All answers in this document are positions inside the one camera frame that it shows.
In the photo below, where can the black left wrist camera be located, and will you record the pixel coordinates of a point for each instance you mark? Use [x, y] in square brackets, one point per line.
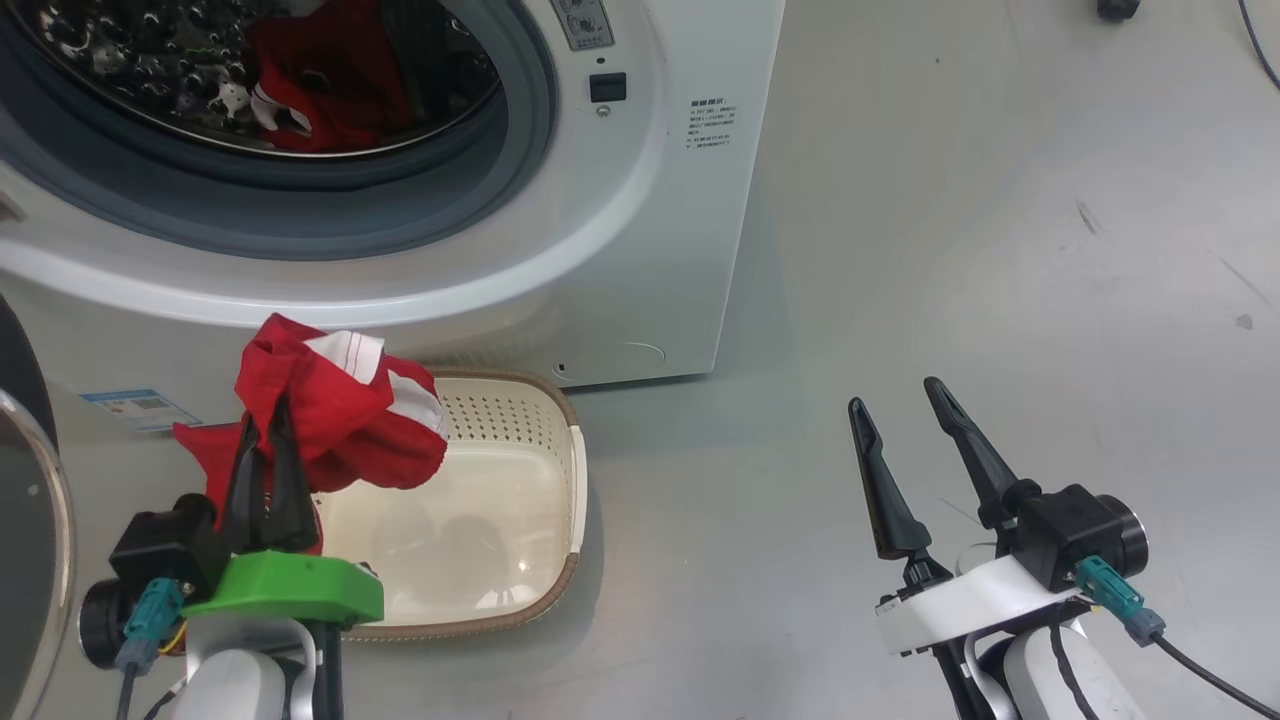
[160, 545]

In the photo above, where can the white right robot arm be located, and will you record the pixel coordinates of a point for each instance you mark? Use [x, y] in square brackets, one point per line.
[1040, 680]

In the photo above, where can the teal left camera connector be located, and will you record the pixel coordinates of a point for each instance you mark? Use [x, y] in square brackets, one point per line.
[150, 615]

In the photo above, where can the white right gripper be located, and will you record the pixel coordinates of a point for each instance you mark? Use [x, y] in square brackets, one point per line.
[980, 600]

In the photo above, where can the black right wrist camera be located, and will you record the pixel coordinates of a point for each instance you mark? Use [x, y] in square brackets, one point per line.
[1075, 530]

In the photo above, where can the red white sports garment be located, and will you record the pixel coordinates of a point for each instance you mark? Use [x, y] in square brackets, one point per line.
[340, 410]

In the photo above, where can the teal right camera connector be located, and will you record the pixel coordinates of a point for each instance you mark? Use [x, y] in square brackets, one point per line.
[1120, 600]

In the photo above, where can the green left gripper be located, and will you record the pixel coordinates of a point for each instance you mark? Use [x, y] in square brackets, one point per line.
[290, 590]

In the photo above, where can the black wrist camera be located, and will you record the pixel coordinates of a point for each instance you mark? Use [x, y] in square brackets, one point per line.
[160, 545]
[1075, 530]

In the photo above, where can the blue energy label sticker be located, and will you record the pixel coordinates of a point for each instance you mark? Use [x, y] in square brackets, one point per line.
[140, 410]

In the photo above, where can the small text sticker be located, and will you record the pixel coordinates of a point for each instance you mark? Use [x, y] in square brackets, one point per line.
[712, 124]

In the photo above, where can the black round glass washer door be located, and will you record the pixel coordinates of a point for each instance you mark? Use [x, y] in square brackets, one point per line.
[25, 560]

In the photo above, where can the red garment with black print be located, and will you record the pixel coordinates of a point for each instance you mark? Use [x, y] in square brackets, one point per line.
[340, 90]

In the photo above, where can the grey rubber door gasket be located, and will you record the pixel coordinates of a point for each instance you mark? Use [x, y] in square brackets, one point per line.
[300, 215]

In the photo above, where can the cream perforated laundry basket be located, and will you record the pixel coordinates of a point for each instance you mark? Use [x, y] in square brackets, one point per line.
[480, 540]

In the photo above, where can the teal camera connector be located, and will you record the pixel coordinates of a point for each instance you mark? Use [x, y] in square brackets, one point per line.
[1120, 600]
[150, 615]

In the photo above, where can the white front-load washing machine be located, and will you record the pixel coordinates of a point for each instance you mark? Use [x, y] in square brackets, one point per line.
[620, 250]

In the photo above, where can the steel washer drum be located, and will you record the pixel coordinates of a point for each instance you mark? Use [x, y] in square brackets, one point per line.
[160, 60]

